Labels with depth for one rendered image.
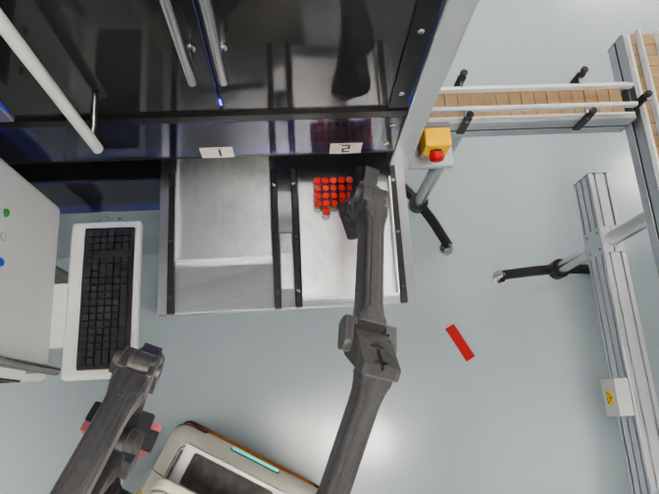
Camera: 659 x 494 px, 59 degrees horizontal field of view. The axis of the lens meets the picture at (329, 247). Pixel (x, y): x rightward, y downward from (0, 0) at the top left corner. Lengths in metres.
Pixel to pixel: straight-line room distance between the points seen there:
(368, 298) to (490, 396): 1.46
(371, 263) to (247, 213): 0.55
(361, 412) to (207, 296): 0.67
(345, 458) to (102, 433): 0.41
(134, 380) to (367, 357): 0.40
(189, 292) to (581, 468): 1.75
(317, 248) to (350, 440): 0.67
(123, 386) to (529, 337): 1.91
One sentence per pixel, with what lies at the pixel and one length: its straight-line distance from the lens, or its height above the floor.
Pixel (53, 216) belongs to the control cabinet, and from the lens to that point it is 1.80.
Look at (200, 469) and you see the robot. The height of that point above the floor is 1.04.
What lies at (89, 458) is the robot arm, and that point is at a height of 1.50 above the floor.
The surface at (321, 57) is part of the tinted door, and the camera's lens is 1.22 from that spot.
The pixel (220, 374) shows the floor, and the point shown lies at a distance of 2.45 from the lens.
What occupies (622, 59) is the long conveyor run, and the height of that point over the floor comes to 0.91.
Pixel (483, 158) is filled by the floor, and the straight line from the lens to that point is 2.80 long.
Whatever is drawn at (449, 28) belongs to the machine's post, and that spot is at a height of 1.51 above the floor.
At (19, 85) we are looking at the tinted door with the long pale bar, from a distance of 1.39.
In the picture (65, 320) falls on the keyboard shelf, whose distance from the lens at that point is 1.77.
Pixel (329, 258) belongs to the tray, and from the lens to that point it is 1.60.
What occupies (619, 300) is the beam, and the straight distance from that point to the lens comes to 2.20.
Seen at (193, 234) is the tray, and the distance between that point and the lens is 1.64.
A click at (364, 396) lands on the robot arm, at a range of 1.06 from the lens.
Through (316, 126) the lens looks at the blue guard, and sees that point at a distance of 1.45.
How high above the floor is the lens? 2.42
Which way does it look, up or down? 73 degrees down
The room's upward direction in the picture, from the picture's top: 9 degrees clockwise
